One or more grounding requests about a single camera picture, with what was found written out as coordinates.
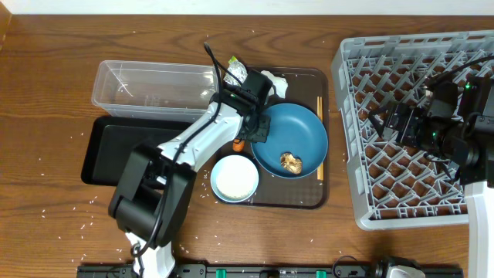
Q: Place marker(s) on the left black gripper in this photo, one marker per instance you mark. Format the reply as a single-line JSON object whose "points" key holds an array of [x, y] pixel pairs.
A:
{"points": [[257, 130]]}

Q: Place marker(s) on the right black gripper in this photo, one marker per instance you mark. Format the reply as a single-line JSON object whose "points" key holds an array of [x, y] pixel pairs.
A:
{"points": [[391, 123]]}

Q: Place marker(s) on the dark blue plate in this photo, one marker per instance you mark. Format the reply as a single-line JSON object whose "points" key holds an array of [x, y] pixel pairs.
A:
{"points": [[293, 129]]}

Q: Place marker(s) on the white napkin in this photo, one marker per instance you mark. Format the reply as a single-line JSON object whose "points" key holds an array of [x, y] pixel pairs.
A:
{"points": [[279, 85]]}

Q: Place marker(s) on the brown food scrap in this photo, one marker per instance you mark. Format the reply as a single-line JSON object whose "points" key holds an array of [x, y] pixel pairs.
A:
{"points": [[291, 164]]}

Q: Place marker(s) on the foil snack wrapper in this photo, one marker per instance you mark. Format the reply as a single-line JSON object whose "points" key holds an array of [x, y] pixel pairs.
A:
{"points": [[236, 72]]}

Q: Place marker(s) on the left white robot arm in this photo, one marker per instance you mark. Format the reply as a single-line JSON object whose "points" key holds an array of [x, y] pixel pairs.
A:
{"points": [[153, 193]]}

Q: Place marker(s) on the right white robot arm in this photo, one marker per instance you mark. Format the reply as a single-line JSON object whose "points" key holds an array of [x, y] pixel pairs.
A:
{"points": [[460, 134]]}

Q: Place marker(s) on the grey dishwasher rack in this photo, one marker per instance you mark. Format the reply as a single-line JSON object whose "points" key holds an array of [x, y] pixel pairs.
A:
{"points": [[395, 187]]}

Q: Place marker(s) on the orange carrot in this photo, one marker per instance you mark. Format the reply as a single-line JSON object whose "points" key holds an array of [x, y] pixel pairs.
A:
{"points": [[238, 145]]}

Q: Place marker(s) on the light blue rice bowl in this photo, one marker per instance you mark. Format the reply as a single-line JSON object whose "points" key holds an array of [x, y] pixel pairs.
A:
{"points": [[234, 179]]}

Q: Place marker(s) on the right wooden chopstick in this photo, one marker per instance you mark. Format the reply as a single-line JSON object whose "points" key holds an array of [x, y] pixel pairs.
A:
{"points": [[321, 175]]}

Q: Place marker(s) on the wooden chopstick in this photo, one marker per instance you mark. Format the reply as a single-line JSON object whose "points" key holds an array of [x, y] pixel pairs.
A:
{"points": [[318, 108], [321, 175]]}

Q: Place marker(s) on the brown serving tray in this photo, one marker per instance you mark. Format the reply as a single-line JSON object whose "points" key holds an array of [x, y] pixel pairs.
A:
{"points": [[308, 88]]}

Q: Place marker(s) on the left wooden chopstick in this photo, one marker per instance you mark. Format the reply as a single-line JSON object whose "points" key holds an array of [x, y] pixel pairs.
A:
{"points": [[318, 108]]}

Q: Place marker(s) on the clear plastic bin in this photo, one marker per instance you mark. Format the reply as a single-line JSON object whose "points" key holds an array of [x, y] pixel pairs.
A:
{"points": [[154, 91]]}

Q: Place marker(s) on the black plastic tray bin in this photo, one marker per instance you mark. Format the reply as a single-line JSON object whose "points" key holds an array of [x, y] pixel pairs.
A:
{"points": [[112, 140]]}

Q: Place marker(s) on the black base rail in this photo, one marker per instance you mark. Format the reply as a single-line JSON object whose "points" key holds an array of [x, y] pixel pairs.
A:
{"points": [[344, 267]]}

